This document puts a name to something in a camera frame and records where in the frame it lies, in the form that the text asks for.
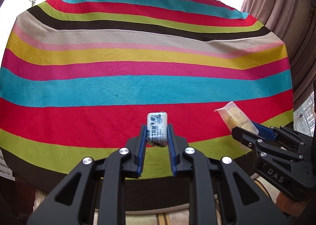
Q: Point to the clear round cracker packet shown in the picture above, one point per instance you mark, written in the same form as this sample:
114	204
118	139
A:
233	117

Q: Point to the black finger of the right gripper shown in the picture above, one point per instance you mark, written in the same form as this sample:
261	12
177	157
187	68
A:
251	140

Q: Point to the beige pink curtain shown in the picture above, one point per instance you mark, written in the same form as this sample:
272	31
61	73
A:
293	21

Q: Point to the white lace sheer curtain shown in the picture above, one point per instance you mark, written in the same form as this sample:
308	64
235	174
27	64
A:
304	117

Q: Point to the person's hand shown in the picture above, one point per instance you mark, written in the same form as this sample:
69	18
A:
289	206

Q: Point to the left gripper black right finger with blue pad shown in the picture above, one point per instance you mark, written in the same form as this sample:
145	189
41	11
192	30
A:
220	191

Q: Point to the white blue candy packet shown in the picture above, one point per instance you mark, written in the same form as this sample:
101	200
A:
157	123

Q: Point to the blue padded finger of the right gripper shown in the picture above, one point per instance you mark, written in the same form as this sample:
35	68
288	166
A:
285	137

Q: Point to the colourful striped table cloth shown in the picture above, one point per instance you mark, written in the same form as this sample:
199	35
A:
79	77

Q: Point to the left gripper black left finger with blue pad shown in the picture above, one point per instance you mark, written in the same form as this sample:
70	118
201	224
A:
94	184

